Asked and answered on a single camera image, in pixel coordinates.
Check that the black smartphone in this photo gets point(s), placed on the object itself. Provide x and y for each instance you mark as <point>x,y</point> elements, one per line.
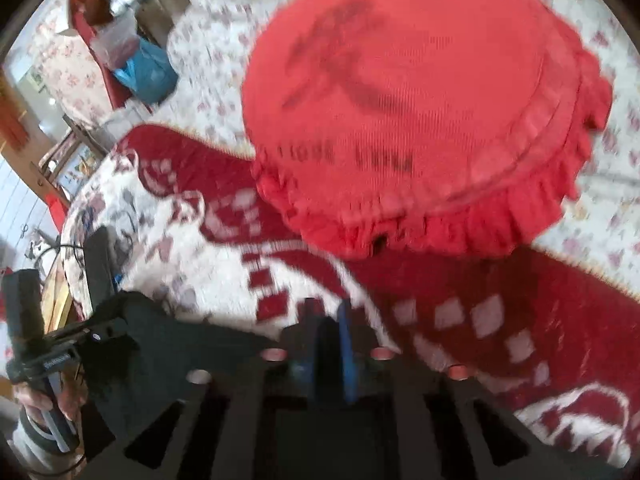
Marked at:
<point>98,267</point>

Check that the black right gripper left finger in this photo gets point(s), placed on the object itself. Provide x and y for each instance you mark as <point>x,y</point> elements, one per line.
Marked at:
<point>210,431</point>

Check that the red white floral blanket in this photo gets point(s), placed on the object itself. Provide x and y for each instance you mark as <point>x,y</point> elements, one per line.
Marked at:
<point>189,230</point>

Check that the small-flower bed sheet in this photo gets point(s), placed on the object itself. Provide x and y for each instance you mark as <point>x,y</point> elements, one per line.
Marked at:
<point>210,45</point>

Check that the red heart ruffled pillow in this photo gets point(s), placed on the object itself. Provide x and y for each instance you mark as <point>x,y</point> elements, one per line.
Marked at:
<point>451,126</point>

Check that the person left hand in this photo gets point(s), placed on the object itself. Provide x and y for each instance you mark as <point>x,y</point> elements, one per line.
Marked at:
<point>70,400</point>

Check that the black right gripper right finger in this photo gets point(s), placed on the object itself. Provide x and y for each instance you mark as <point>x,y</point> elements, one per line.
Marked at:
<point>449,428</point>

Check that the blue plastic bag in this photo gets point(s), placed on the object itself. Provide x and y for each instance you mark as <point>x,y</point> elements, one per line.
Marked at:
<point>148,74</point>

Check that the black pants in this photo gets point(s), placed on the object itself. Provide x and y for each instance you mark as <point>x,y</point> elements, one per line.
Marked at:
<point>133,377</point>

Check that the translucent plastic bag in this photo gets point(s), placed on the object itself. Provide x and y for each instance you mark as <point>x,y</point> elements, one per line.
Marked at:
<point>117,42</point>

